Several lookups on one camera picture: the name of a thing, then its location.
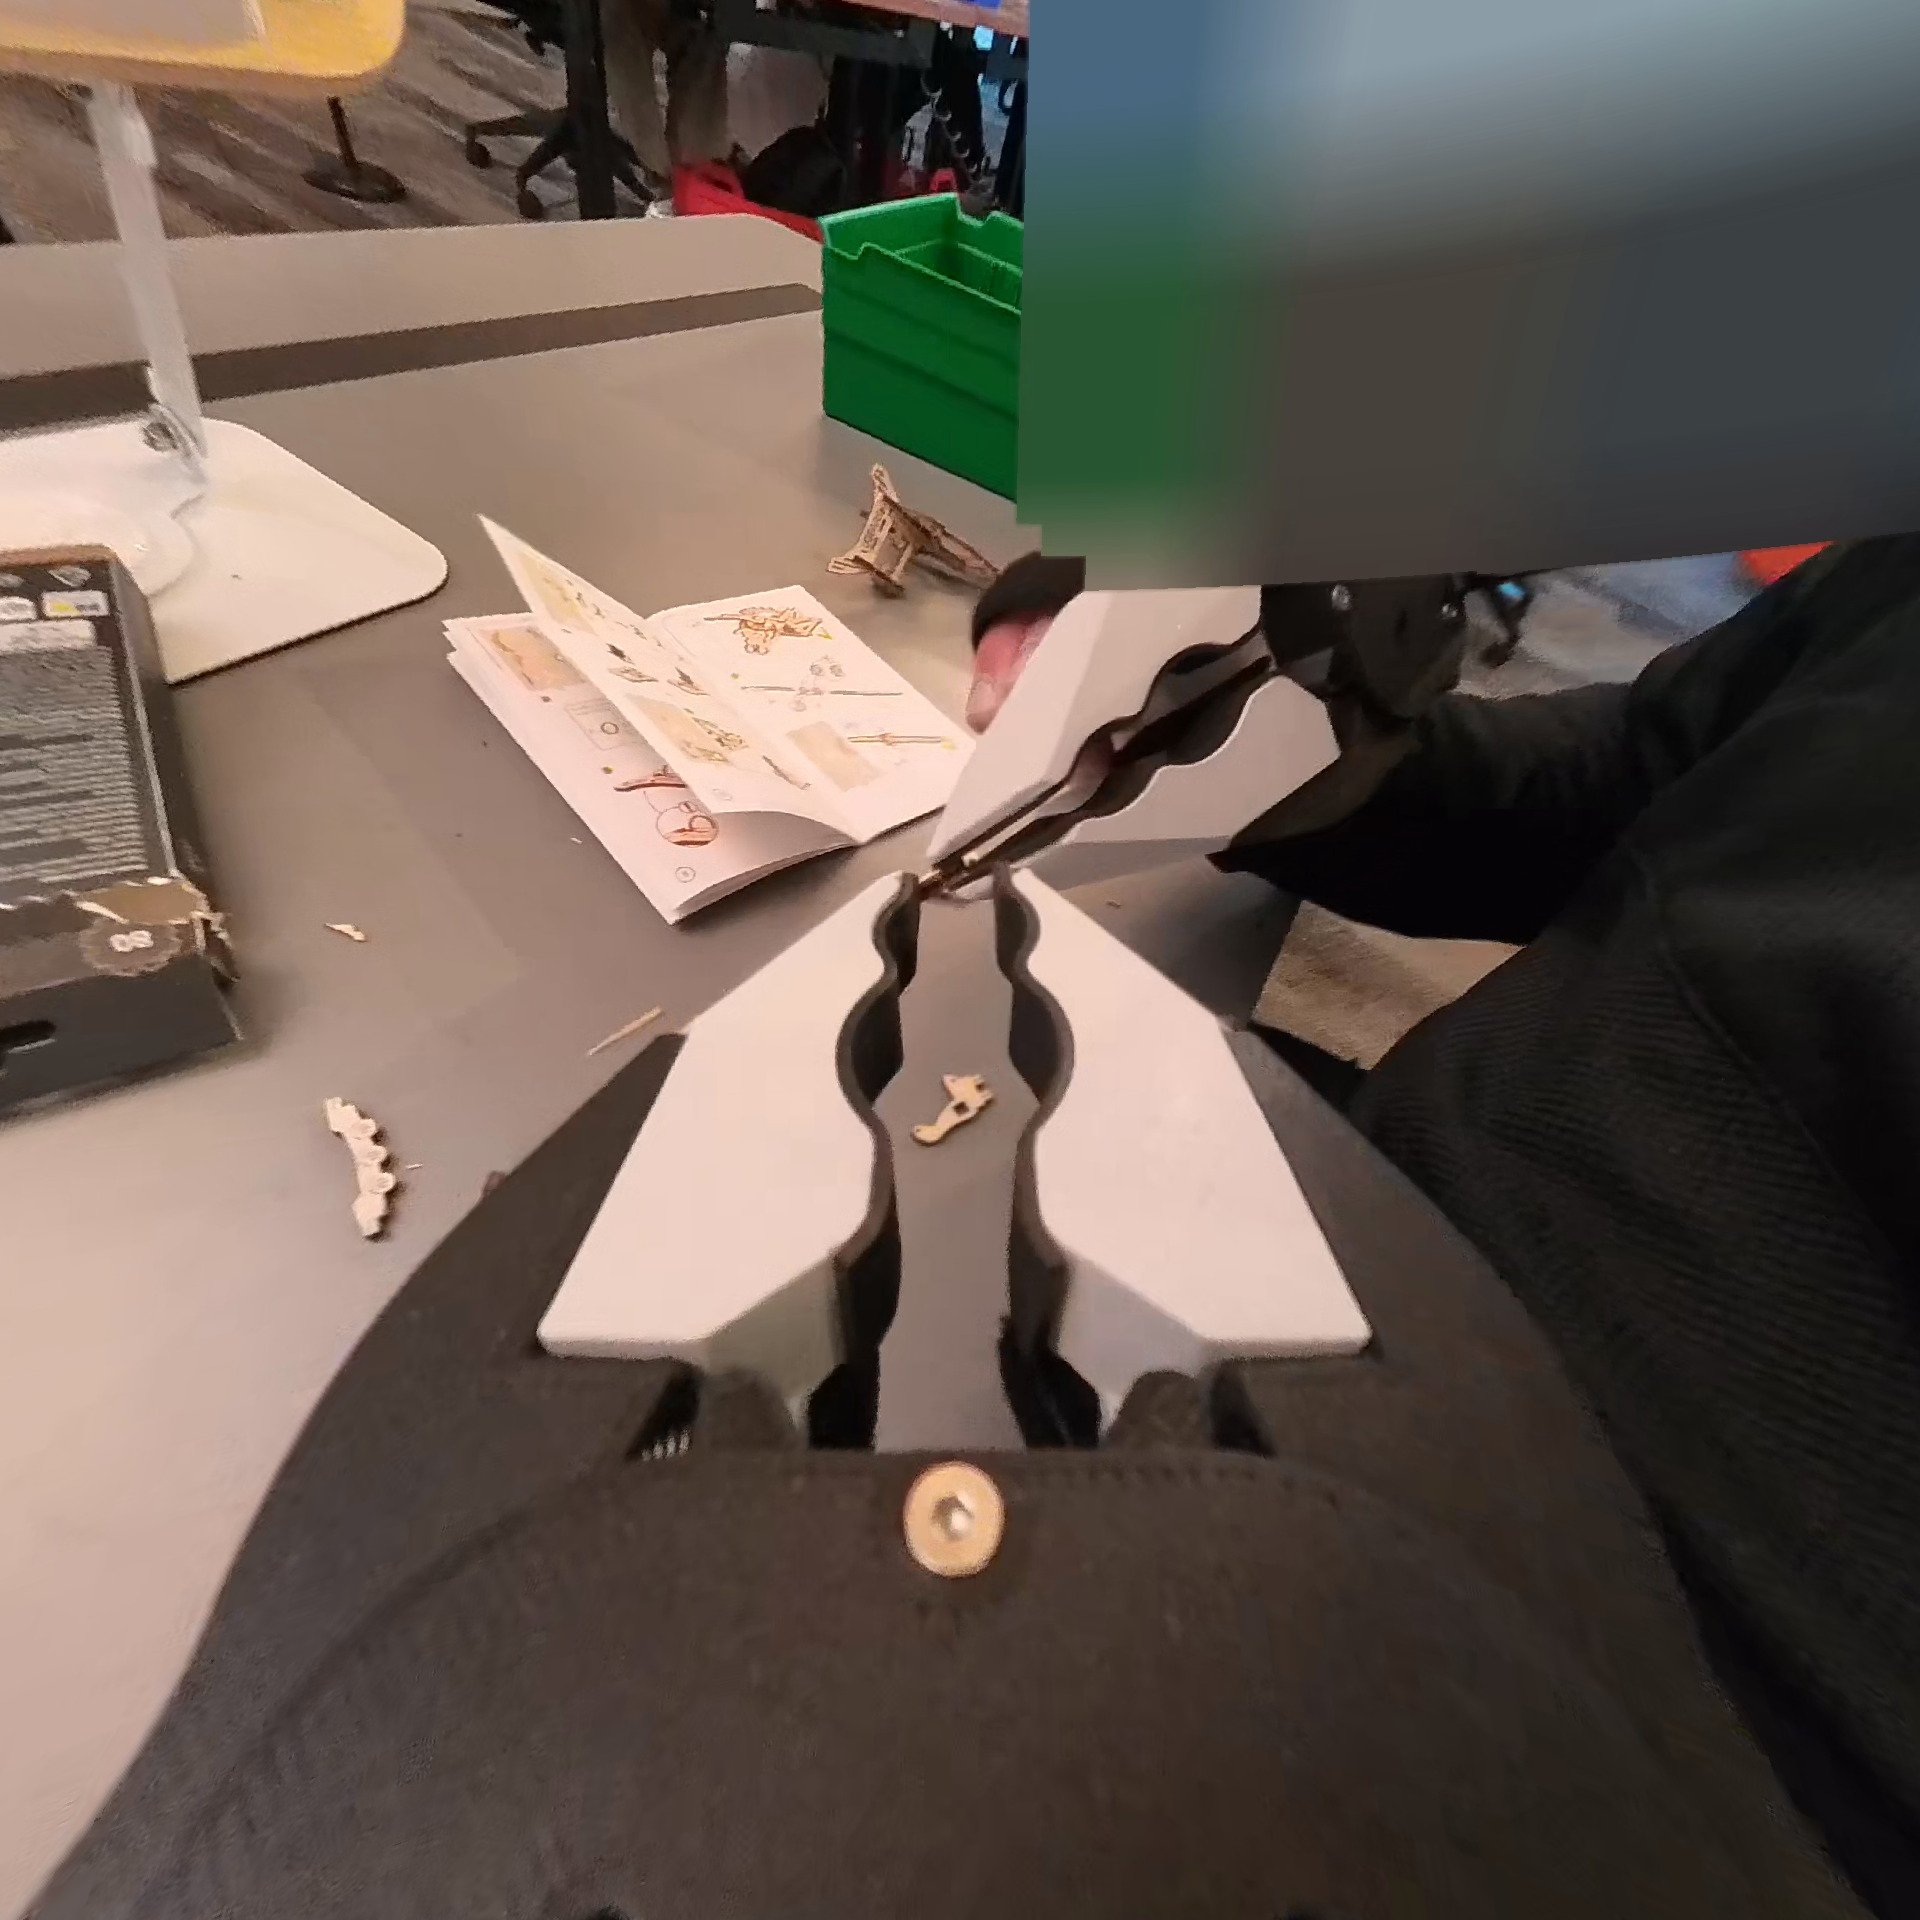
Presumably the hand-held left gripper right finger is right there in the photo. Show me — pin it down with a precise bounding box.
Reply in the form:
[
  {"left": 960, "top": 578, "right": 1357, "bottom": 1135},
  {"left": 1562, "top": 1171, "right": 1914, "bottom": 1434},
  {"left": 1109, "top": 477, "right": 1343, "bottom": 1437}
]
[{"left": 992, "top": 866, "right": 1373, "bottom": 1450}]

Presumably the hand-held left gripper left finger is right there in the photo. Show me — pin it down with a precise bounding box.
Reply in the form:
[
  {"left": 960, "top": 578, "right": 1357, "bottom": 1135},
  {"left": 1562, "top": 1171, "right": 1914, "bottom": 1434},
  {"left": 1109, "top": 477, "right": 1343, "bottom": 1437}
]
[{"left": 534, "top": 870, "right": 919, "bottom": 1450}]

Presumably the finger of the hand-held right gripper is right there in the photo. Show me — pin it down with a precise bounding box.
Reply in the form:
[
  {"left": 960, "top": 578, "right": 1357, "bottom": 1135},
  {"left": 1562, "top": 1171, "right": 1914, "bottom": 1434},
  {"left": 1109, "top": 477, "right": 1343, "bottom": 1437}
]
[
  {"left": 925, "top": 583, "right": 1269, "bottom": 876},
  {"left": 981, "top": 671, "right": 1343, "bottom": 871}
]

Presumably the person's right forearm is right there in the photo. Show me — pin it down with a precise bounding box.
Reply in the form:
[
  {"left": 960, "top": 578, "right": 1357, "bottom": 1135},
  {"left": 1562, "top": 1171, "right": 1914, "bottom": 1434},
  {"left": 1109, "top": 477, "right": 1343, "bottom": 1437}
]
[{"left": 1205, "top": 643, "right": 1668, "bottom": 948}]

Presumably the person's right hand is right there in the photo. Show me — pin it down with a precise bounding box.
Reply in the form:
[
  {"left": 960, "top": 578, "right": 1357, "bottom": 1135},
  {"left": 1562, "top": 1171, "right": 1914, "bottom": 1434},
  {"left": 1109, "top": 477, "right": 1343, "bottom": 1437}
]
[{"left": 966, "top": 605, "right": 1052, "bottom": 738}]

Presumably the white instruction booklet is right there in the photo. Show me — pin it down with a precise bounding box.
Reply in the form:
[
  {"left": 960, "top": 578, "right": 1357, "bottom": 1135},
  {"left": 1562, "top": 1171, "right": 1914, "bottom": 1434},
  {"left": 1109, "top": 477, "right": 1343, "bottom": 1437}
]
[{"left": 441, "top": 514, "right": 978, "bottom": 928}]

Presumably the wavy wooden strip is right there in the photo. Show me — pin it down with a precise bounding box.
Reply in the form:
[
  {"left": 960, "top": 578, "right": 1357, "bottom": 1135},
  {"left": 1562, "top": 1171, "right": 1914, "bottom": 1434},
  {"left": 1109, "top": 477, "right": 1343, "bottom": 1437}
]
[{"left": 321, "top": 1094, "right": 399, "bottom": 1240}]

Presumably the green plastic bin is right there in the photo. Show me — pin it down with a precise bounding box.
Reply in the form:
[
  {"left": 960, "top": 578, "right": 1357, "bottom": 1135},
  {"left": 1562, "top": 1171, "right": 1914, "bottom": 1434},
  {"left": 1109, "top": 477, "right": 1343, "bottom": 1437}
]
[{"left": 815, "top": 192, "right": 1025, "bottom": 503}]

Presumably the person's black sweater torso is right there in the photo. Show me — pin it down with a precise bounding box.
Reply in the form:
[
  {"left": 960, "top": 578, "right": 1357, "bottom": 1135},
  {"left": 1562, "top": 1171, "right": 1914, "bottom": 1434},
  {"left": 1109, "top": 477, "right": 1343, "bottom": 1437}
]
[{"left": 1244, "top": 532, "right": 1920, "bottom": 1920}]

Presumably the black office chair base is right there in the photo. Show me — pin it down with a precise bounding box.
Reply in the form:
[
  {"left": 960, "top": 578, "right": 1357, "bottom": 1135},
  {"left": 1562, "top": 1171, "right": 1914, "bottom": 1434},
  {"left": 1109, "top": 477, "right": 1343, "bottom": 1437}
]
[{"left": 463, "top": 0, "right": 661, "bottom": 219}]

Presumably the white desk stand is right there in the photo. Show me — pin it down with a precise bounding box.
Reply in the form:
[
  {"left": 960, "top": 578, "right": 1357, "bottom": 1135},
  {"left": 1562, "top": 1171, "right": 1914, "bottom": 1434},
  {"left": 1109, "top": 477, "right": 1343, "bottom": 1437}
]
[{"left": 0, "top": 81, "right": 452, "bottom": 688}]

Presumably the black cardboard box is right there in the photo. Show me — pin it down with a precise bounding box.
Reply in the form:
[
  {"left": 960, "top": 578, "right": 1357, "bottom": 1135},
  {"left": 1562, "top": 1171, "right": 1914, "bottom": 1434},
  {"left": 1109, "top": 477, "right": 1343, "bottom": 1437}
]
[{"left": 0, "top": 541, "right": 245, "bottom": 1120}]

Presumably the light wooden side table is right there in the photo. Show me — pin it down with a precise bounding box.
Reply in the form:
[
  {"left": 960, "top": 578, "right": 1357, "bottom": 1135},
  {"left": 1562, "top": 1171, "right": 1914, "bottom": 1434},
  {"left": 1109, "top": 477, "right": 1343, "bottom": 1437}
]
[{"left": 0, "top": 0, "right": 408, "bottom": 99}]

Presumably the wooden model frame assembly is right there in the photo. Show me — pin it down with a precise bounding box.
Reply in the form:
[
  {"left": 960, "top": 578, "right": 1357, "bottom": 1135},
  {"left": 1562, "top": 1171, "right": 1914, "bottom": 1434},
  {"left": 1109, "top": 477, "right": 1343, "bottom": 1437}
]
[{"left": 824, "top": 462, "right": 1001, "bottom": 594}]

